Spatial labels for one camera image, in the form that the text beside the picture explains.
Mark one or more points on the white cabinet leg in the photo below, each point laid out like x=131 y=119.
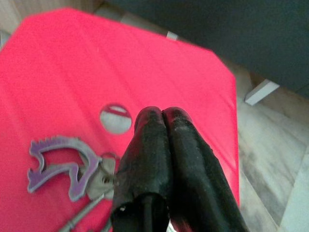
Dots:
x=262 y=91
x=172 y=35

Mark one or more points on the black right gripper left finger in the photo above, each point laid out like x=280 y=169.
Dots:
x=144 y=157

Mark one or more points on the long black cabinet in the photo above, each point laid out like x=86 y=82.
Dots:
x=217 y=36

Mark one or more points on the red plastic stool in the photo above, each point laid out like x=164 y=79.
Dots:
x=96 y=72

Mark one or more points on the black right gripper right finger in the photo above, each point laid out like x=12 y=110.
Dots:
x=193 y=169

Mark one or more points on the grey metal key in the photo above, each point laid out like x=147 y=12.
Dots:
x=82 y=212

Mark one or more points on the grey key tag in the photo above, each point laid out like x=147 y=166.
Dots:
x=99 y=186

